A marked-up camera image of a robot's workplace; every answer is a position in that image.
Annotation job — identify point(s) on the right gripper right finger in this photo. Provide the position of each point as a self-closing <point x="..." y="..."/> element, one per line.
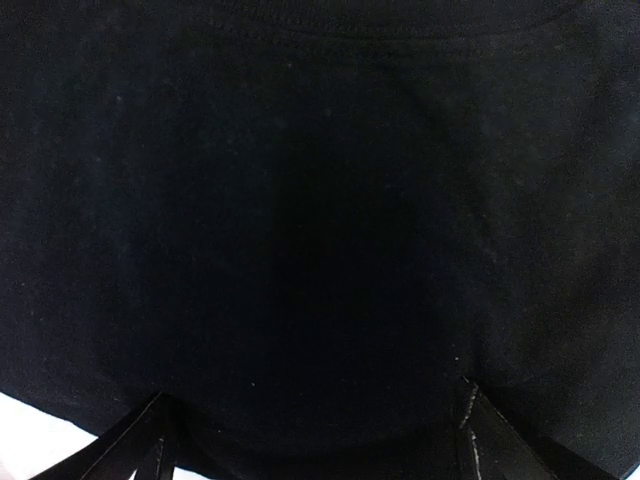
<point x="491" y="444"/>

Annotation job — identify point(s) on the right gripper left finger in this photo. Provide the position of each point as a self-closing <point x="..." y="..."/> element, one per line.
<point x="142" y="445"/>

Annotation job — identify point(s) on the black trousers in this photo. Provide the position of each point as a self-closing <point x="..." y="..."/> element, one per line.
<point x="330" y="230"/>

